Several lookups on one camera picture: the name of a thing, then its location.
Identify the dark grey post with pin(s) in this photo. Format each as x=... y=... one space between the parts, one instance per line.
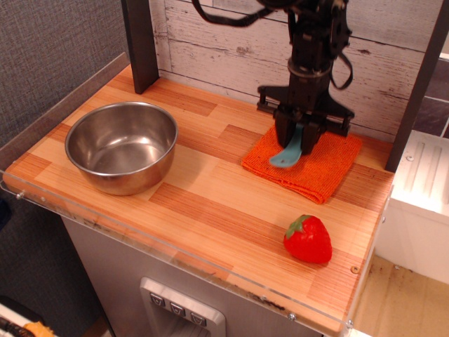
x=141 y=44
x=430 y=59

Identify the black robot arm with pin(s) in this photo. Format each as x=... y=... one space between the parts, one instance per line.
x=318 y=34

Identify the dark grey left post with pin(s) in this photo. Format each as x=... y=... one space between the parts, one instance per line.
x=141 y=44

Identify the red toy strawberry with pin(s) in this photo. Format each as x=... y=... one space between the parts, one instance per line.
x=307 y=239

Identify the dark grey right post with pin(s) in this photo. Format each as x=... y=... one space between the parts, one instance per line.
x=430 y=59

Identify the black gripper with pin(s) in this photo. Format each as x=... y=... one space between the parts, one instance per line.
x=305 y=100

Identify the grey toy kitchen cabinet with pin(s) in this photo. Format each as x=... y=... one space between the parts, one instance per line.
x=115 y=268

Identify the grey ice dispenser panel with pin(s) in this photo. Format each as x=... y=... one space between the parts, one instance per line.
x=172 y=313

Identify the orange folded towel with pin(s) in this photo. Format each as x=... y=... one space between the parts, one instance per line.
x=315 y=176

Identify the clear acrylic edge guard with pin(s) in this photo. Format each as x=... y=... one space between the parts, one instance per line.
x=227 y=226

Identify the stainless steel bowl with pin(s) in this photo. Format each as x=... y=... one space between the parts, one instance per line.
x=123 y=148

